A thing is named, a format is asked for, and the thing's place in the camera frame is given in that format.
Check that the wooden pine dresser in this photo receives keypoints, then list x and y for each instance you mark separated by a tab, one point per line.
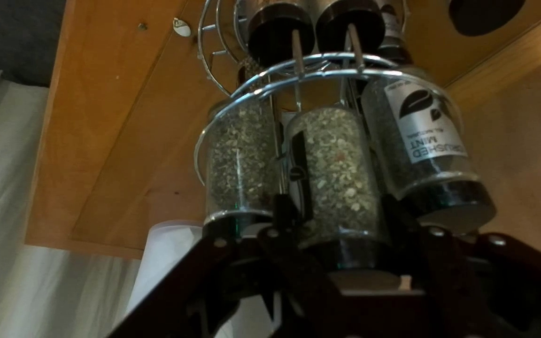
126	125

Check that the labelled spice jar black cap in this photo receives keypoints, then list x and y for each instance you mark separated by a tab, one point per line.
432	144

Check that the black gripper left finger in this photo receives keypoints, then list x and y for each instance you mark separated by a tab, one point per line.
298	189

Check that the herb spice bottle black cap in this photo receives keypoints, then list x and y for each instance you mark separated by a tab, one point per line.
338	176

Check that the framed plywood board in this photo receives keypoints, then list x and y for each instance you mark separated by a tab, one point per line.
526	138

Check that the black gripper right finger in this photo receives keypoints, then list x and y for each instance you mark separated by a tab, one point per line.
402	226

